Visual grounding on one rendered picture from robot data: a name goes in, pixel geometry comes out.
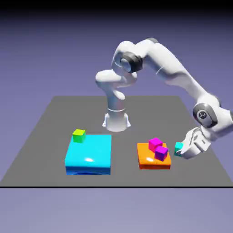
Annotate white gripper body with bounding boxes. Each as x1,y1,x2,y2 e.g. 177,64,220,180
179,127,212,160

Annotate small teal cube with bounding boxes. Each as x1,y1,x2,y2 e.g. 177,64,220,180
173,142,184,157

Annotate small purple cube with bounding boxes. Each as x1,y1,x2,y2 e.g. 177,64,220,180
154,145,169,162

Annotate small pink cube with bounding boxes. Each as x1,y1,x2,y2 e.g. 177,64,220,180
148,137,163,152

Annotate small green cube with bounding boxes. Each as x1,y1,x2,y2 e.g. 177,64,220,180
72,129,86,144

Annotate large orange box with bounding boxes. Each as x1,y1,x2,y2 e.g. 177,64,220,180
137,142,172,170

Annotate large cyan box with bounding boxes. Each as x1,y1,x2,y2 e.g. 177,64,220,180
64,134,112,176

